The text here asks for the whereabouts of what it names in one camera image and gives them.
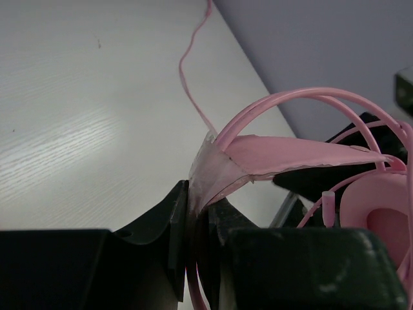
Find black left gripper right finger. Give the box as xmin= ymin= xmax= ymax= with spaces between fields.
xmin=197 ymin=200 xmax=407 ymax=309

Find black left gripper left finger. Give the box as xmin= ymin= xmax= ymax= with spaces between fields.
xmin=1 ymin=180 xmax=188 ymax=309

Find pink headphones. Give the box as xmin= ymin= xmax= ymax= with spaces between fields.
xmin=185 ymin=86 xmax=413 ymax=310

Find pink headphone cable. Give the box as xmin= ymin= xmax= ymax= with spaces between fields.
xmin=178 ymin=0 xmax=413 ymax=229

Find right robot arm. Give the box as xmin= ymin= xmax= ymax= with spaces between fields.
xmin=273 ymin=67 xmax=412 ymax=227

